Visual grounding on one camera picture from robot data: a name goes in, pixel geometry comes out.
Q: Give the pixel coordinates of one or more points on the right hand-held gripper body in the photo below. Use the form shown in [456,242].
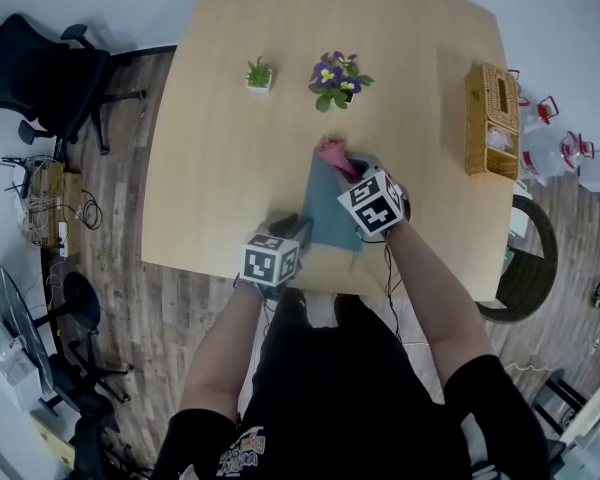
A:
[375,203]

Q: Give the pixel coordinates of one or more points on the person's left forearm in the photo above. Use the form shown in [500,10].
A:
[222,353]

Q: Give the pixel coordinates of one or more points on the white power strip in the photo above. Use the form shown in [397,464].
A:
[63,238]

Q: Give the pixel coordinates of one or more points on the small green potted plant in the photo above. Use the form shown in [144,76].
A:
[258,74]

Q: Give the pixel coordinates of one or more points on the black office chair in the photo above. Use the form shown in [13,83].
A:
[40,78]

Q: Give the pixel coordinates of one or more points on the purple flower potted plant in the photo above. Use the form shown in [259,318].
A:
[337,80]

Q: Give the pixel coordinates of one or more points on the teal notebook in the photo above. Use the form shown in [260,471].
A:
[325,208]

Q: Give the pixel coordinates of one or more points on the black router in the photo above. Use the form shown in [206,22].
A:
[15,175]

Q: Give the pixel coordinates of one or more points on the person's right forearm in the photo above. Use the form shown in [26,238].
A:
[437,298]

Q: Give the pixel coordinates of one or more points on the clear red-lidded container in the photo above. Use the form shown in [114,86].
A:
[547,140]

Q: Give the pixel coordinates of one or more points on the cardboard box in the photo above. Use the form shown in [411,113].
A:
[55,190]

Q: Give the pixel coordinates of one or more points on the person's black clothing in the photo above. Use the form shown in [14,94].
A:
[360,398]

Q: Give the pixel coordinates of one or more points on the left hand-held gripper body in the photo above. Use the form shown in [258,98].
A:
[267,263]

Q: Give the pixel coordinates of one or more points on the wicker tissue box organizer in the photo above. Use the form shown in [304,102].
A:
[492,120]

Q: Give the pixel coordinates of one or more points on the round wicker chair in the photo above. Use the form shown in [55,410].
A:
[530,263]

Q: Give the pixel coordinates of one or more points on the pink cloth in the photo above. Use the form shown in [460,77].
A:
[336,160]

